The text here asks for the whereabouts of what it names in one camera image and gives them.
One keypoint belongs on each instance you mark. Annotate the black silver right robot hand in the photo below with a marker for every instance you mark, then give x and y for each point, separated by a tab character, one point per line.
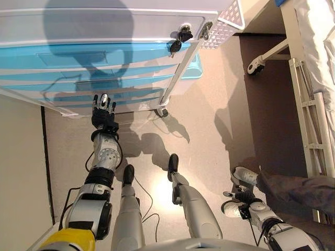
244	198

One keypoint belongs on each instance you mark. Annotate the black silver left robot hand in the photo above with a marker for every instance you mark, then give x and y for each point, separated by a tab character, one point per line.
103	117

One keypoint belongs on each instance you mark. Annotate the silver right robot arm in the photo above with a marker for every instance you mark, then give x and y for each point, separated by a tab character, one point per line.
288	235

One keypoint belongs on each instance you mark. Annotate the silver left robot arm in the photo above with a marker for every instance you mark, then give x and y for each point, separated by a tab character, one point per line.
104	157

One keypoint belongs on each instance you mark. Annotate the white sneaker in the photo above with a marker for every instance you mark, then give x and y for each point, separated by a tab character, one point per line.
244	175
231	210

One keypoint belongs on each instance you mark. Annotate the silver right robot leg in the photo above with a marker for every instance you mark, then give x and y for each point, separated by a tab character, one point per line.
196	204

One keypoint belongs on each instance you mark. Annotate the silver robot leg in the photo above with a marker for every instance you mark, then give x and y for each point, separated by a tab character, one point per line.
196	204
131	209

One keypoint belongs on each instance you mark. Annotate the grey person trouser leg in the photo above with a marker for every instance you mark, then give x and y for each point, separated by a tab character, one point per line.
295	193

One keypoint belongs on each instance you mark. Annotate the cart caster wheel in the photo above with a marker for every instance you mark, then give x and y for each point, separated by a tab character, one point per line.
163	112

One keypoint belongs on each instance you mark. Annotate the grey robot torso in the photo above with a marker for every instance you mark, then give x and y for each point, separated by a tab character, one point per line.
199	245

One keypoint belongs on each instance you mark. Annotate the silver left robot leg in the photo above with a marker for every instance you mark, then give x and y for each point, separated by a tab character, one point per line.
131	209

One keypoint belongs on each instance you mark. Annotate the white medical cart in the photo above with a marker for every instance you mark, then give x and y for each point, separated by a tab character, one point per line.
186	65

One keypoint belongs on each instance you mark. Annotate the blue lidded waste bin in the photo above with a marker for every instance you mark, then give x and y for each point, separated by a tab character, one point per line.
192	69

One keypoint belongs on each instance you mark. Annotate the black cart keys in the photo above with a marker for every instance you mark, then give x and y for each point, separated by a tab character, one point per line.
184	35

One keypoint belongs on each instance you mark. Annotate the silver cart side latch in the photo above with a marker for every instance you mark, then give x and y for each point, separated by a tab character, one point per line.
205	30

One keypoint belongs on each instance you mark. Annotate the white plastic side basket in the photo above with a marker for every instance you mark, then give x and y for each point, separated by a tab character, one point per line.
222	28

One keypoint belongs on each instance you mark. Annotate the white bed duvet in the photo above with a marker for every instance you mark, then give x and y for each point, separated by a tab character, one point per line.
319	39

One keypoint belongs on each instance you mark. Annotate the blue bed corner tag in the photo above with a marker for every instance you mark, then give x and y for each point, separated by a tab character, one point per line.
281	2

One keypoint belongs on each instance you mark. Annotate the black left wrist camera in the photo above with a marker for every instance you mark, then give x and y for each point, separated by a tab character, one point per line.
111	129

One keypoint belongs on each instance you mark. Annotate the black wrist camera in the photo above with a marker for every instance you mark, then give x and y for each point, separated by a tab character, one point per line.
111	129
244	213

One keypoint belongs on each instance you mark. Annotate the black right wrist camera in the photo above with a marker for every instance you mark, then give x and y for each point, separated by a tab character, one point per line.
244	213

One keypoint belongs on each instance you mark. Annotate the white bed side rail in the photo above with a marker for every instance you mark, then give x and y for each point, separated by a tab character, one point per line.
320	117

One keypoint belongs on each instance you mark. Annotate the white hospital bed frame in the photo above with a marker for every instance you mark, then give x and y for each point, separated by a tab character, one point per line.
293	31

